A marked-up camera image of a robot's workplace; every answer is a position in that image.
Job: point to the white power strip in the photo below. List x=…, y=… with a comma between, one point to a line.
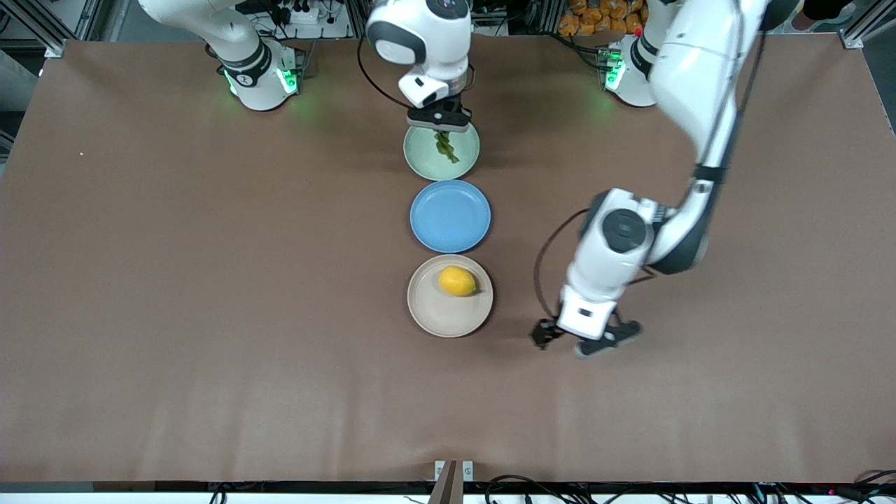
x=301, y=14

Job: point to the bag of orange items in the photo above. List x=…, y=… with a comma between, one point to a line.
x=595, y=17

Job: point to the grey post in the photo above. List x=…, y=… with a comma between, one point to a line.
x=444, y=486

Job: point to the green lettuce leaf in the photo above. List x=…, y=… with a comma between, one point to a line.
x=446, y=148

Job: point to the beige plate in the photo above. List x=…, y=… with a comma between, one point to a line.
x=437, y=311

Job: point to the metal table bracket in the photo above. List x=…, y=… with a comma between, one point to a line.
x=467, y=470

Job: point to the pale green plate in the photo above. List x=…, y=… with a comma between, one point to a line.
x=427, y=157

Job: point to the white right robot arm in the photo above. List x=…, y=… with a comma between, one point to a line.
x=427, y=42

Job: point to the aluminium frame profile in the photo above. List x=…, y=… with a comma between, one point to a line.
x=864, y=28
x=42, y=31

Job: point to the yellow lemon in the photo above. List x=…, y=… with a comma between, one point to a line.
x=458, y=281

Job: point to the blue plate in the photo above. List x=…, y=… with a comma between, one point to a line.
x=450, y=215

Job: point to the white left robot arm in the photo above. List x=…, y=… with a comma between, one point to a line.
x=700, y=70

